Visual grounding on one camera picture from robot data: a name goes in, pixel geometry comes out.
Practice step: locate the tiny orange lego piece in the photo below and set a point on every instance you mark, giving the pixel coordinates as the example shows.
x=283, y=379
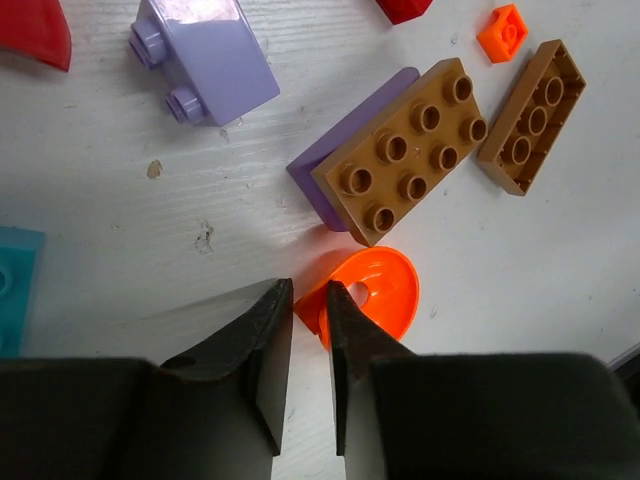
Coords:
x=504, y=34

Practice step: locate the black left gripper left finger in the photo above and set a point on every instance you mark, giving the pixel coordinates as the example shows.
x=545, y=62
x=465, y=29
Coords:
x=213, y=411

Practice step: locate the small red lego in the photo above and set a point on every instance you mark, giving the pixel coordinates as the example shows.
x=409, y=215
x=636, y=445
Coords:
x=37, y=29
x=401, y=11

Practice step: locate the long teal lego brick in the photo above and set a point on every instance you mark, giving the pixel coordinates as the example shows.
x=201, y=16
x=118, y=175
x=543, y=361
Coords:
x=19, y=265

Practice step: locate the small red lego left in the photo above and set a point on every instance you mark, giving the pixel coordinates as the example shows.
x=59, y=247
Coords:
x=37, y=29

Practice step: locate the lavender lego brick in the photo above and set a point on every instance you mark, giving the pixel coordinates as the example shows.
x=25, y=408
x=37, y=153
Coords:
x=209, y=57

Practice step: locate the orange round lego dish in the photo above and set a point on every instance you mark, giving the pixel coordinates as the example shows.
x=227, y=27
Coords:
x=391, y=289

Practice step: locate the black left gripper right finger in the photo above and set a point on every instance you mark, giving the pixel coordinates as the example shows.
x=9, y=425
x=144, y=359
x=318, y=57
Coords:
x=401, y=415

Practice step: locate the small red lego right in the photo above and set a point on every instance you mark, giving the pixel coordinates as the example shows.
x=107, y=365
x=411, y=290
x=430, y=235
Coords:
x=401, y=11

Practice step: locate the purple lego brick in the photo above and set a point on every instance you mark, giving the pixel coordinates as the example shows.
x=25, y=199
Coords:
x=341, y=140

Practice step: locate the brown lego plate studs up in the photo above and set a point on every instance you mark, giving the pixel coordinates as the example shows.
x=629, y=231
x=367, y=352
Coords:
x=409, y=149

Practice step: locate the brown lego brick upside down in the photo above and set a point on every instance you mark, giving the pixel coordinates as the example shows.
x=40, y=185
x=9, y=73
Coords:
x=532, y=118

